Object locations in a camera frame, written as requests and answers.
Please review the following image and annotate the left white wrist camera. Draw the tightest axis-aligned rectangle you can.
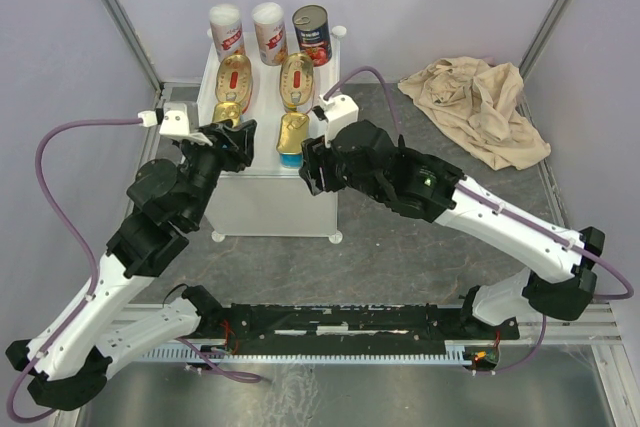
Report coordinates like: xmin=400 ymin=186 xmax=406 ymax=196
xmin=137 ymin=101 xmax=212 ymax=146

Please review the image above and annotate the gold tin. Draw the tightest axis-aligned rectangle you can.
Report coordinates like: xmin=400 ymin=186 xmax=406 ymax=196
xmin=212 ymin=101 xmax=243 ymax=127
xmin=276 ymin=112 xmax=310 ymax=168

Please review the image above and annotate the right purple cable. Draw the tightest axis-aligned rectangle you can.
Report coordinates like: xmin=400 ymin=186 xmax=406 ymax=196
xmin=319 ymin=65 xmax=636 ymax=376

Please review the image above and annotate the orange label white-lid can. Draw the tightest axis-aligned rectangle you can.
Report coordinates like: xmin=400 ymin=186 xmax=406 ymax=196
xmin=252 ymin=2 xmax=288 ymax=66

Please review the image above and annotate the light blue cable duct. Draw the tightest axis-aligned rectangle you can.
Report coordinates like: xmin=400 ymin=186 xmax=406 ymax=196
xmin=138 ymin=342 xmax=471 ymax=367

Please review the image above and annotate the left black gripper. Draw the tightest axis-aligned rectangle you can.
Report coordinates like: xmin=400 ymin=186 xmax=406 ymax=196
xmin=181 ymin=118 xmax=259 ymax=228

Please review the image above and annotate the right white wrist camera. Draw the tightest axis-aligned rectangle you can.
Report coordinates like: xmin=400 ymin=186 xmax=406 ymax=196
xmin=312 ymin=94 xmax=359 ymax=147

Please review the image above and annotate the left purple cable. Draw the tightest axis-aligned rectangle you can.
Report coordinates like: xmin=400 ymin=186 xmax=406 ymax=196
xmin=5 ymin=116 xmax=264 ymax=422

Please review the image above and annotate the beige crumpled cloth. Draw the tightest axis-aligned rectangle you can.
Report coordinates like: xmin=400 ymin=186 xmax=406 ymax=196
xmin=398 ymin=56 xmax=551 ymax=171

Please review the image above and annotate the red white tall can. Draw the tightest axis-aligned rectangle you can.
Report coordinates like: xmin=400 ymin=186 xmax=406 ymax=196
xmin=209 ymin=3 xmax=245 ymax=61

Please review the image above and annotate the red green tin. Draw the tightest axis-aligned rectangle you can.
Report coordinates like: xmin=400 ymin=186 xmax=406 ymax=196
xmin=215 ymin=54 xmax=253 ymax=114

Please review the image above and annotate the aluminium frame rail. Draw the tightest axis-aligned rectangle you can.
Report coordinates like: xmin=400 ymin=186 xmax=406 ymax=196
xmin=74 ymin=300 xmax=624 ymax=348

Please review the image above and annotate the red yellow tin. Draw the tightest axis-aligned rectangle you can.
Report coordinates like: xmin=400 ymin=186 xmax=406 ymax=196
xmin=279 ymin=52 xmax=315 ymax=111

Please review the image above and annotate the purple cable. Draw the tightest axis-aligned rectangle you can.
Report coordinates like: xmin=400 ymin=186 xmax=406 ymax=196
xmin=319 ymin=65 xmax=636 ymax=376
xmin=5 ymin=116 xmax=264 ymax=422

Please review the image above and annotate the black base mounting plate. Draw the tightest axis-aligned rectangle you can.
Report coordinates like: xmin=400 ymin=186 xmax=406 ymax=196
xmin=189 ymin=304 xmax=520 ymax=355

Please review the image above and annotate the white plastic cube cabinet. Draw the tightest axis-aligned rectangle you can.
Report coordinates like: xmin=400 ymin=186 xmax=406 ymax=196
xmin=205 ymin=31 xmax=342 ymax=244

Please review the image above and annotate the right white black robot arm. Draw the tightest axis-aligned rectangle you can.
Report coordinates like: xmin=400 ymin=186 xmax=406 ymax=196
xmin=299 ymin=121 xmax=604 ymax=338

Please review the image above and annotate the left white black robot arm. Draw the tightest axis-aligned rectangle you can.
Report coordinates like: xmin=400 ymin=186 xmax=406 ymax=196
xmin=6 ymin=120 xmax=257 ymax=412

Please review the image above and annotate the dark blue food can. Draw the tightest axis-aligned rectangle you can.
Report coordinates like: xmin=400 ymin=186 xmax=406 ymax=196
xmin=292 ymin=5 xmax=332 ymax=67

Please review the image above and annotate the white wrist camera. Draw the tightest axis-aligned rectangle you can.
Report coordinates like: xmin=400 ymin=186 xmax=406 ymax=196
xmin=137 ymin=101 xmax=212 ymax=146
xmin=312 ymin=94 xmax=359 ymax=147

